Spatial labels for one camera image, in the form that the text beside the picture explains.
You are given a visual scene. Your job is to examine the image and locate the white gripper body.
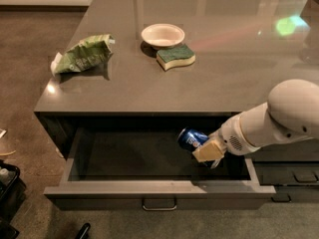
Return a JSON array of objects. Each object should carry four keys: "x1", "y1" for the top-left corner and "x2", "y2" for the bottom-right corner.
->
[{"x1": 209, "y1": 114, "x2": 258, "y2": 155}]

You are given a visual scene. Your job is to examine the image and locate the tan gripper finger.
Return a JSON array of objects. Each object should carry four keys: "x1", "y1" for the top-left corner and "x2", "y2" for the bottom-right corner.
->
[{"x1": 192, "y1": 140, "x2": 226, "y2": 162}]

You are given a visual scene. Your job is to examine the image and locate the blue pepsi can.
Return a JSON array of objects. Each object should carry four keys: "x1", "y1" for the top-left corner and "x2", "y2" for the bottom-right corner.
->
[{"x1": 177, "y1": 127, "x2": 208, "y2": 151}]

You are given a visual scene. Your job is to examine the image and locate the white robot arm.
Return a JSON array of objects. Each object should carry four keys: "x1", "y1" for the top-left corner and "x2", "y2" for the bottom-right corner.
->
[{"x1": 192, "y1": 80, "x2": 319, "y2": 162}]

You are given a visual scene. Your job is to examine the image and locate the open grey top drawer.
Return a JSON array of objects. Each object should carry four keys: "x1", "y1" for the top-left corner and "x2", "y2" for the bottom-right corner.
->
[{"x1": 44, "y1": 127, "x2": 275, "y2": 210}]

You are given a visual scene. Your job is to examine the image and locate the closed lower right drawers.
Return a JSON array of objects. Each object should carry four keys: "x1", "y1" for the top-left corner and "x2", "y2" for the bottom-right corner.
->
[{"x1": 247, "y1": 139, "x2": 319, "y2": 204}]

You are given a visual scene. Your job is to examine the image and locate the green yellow sponge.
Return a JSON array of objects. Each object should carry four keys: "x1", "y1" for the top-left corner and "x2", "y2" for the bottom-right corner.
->
[{"x1": 157, "y1": 44, "x2": 195, "y2": 71}]

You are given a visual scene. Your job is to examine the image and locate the grey counter cabinet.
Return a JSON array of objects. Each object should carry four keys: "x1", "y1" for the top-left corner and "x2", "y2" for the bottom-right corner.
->
[{"x1": 35, "y1": 0, "x2": 318, "y2": 155}]

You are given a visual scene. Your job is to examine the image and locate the white ceramic bowl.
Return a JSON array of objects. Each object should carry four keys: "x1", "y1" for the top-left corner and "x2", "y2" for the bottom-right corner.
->
[{"x1": 141, "y1": 24, "x2": 185, "y2": 48}]

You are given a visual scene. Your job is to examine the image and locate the black object on floor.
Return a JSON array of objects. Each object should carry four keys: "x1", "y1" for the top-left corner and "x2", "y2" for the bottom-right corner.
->
[{"x1": 75, "y1": 223, "x2": 91, "y2": 239}]

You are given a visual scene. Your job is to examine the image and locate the green chip bag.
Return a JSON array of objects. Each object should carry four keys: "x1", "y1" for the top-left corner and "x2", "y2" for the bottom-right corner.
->
[{"x1": 51, "y1": 34, "x2": 115, "y2": 76}]

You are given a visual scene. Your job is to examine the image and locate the black bin with bottle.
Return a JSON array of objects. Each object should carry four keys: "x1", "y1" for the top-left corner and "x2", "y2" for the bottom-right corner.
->
[{"x1": 0, "y1": 161, "x2": 26, "y2": 239}]

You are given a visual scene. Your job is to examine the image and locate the tan object at left edge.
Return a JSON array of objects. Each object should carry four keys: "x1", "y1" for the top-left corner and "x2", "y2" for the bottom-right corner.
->
[{"x1": 0, "y1": 128, "x2": 16, "y2": 157}]

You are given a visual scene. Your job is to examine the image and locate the metal drawer handle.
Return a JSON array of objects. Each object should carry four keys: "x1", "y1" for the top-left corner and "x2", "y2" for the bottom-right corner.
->
[{"x1": 142, "y1": 198, "x2": 177, "y2": 211}]

